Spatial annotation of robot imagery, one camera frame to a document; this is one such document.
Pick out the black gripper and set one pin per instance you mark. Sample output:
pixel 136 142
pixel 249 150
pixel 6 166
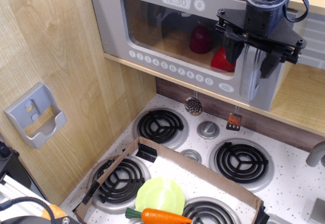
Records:
pixel 263 24

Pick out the red toy pepper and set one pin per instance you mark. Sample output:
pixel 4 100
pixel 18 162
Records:
pixel 219 62

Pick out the orange toy carrot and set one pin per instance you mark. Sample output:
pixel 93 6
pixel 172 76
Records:
pixel 154 216

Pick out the orange toy spatula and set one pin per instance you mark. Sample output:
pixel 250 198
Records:
pixel 234 120

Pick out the black device at left edge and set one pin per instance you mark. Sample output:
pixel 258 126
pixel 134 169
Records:
pixel 12 167

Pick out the dark red toy fruit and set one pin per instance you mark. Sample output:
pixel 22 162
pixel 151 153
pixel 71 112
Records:
pixel 201 40

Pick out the grey toy microwave door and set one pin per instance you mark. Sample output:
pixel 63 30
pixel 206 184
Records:
pixel 156 34

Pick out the grey sink faucet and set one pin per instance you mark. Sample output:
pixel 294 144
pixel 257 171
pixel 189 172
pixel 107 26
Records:
pixel 316 155

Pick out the silver toy strainer spoon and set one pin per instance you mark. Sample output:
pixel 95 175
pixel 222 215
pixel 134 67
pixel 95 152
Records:
pixel 193 106

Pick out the grey wall phone holder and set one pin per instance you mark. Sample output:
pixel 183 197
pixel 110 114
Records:
pixel 29 108

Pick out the back left black burner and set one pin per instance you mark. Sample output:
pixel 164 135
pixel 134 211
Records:
pixel 160 126

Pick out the large grey stove knob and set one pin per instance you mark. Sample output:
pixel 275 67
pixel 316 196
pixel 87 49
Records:
pixel 208 130

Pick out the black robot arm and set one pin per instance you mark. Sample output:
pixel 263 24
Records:
pixel 264 25

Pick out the silver microwave door handle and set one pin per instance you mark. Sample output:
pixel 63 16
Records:
pixel 251 72

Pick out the grey sink basin corner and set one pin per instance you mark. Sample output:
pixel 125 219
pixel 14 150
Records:
pixel 318 212

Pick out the front right black burner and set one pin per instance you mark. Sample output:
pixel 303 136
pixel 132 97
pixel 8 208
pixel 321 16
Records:
pixel 207 212

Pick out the back right black burner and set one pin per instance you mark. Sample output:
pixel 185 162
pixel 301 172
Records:
pixel 241 163

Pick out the light green toy plate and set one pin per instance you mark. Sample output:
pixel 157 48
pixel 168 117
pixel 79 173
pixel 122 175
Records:
pixel 160 193

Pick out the small grey stove knob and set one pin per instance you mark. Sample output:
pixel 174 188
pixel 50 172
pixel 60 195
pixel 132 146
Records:
pixel 193 155

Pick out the front left black burner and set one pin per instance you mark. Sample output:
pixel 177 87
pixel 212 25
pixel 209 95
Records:
pixel 123 183

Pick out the black burner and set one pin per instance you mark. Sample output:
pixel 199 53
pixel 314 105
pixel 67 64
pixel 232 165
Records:
pixel 207 212
pixel 241 163
pixel 123 183
pixel 160 126

